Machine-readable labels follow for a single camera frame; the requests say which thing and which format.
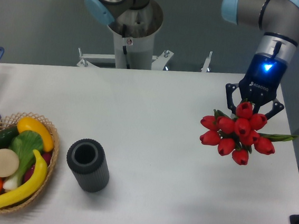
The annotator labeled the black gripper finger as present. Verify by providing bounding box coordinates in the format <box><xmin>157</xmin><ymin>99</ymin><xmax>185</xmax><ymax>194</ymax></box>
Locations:
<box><xmin>265</xmin><ymin>99</ymin><xmax>285</xmax><ymax>120</ymax></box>
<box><xmin>225</xmin><ymin>83</ymin><xmax>239</xmax><ymax>115</ymax></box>

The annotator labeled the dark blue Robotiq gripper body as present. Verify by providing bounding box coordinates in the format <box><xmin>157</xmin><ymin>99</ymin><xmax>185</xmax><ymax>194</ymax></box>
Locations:
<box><xmin>238</xmin><ymin>54</ymin><xmax>287</xmax><ymax>112</ymax></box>

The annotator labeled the red tulip bouquet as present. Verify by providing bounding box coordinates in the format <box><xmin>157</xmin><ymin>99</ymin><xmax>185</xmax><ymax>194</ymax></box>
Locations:
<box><xmin>199</xmin><ymin>101</ymin><xmax>297</xmax><ymax>165</ymax></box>

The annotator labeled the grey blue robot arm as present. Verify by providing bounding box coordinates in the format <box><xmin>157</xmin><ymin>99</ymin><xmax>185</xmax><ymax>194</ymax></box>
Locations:
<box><xmin>84</xmin><ymin>0</ymin><xmax>299</xmax><ymax>118</ymax></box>

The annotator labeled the dark grey ribbed vase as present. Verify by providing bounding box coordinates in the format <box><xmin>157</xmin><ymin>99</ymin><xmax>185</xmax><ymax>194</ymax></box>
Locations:
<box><xmin>66</xmin><ymin>139</ymin><xmax>110</xmax><ymax>193</ymax></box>

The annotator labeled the dark red radish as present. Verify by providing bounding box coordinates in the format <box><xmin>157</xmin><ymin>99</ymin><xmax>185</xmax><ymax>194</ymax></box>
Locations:
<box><xmin>23</xmin><ymin>152</ymin><xmax>52</xmax><ymax>183</ymax></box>

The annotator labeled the yellow banana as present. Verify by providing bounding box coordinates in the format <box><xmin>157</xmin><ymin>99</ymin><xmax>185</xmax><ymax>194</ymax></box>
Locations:
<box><xmin>0</xmin><ymin>149</ymin><xmax>47</xmax><ymax>208</ymax></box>

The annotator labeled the yellow squash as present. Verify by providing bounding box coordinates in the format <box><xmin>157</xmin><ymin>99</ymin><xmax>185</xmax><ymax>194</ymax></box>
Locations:
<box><xmin>17</xmin><ymin>116</ymin><xmax>54</xmax><ymax>152</ymax></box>

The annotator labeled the green bok choy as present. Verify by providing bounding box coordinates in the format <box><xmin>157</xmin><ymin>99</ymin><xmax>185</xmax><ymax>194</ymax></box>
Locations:
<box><xmin>3</xmin><ymin>130</ymin><xmax>43</xmax><ymax>192</ymax></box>

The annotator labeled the woven wicker basket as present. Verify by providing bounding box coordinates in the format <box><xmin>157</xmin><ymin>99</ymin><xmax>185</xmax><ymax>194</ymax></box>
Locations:
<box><xmin>0</xmin><ymin>112</ymin><xmax>60</xmax><ymax>214</ymax></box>

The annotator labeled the beige round slice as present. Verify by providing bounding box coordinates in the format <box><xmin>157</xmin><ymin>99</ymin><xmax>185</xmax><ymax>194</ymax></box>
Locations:
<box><xmin>0</xmin><ymin>148</ymin><xmax>20</xmax><ymax>178</ymax></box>

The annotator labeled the white metal base frame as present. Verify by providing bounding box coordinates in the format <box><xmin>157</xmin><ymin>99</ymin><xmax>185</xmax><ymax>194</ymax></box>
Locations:
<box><xmin>76</xmin><ymin>48</ymin><xmax>213</xmax><ymax>73</ymax></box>

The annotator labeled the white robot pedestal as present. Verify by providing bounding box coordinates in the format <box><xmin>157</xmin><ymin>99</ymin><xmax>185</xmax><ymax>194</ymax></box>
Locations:
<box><xmin>109</xmin><ymin>0</ymin><xmax>163</xmax><ymax>70</ymax></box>

